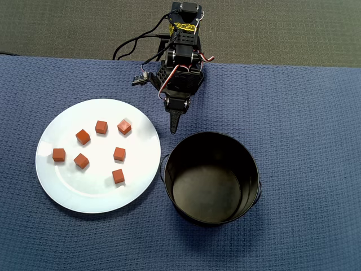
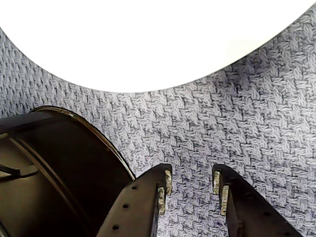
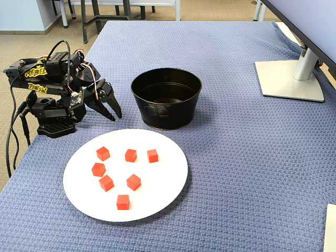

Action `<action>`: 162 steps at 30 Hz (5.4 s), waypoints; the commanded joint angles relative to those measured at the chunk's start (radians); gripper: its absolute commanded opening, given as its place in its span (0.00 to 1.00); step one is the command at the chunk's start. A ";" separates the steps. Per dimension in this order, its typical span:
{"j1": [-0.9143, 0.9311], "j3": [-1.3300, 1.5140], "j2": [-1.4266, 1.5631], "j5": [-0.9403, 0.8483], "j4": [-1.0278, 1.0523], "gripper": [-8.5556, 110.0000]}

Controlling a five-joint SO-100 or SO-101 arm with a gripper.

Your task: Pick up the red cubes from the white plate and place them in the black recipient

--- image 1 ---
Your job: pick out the white round plate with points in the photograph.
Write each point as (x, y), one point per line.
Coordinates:
(98, 192)

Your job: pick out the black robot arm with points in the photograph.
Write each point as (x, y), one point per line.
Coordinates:
(184, 42)

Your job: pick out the red cube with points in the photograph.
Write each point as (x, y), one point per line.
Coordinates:
(124, 127)
(83, 137)
(118, 176)
(59, 155)
(119, 154)
(101, 127)
(81, 161)

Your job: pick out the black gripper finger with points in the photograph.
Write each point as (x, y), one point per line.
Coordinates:
(175, 121)

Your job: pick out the blue textured cloth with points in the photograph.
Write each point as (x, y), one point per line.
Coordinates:
(282, 141)

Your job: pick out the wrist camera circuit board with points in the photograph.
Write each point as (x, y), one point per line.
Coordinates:
(139, 79)

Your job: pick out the black metal bucket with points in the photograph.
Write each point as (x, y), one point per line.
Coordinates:
(206, 192)

